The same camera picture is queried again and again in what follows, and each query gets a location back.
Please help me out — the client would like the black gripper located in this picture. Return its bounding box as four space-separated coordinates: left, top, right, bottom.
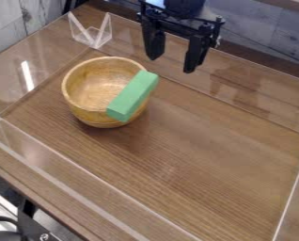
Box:
139 0 224 73

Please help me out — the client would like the black table leg bracket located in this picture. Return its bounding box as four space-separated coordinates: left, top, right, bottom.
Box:
17 200 63 241

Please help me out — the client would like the clear acrylic tray wall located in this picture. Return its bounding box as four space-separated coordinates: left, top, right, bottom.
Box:
0 118 200 241

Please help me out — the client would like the black cable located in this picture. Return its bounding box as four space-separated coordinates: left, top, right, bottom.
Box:
0 216 20 230

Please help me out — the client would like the wooden bowl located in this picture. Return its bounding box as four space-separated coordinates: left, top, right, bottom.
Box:
61 56 150 128

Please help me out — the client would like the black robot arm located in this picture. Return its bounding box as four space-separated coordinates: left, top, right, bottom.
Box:
138 0 224 73

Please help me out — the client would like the green rectangular block stick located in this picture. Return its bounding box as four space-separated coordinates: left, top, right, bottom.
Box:
107 71 159 122

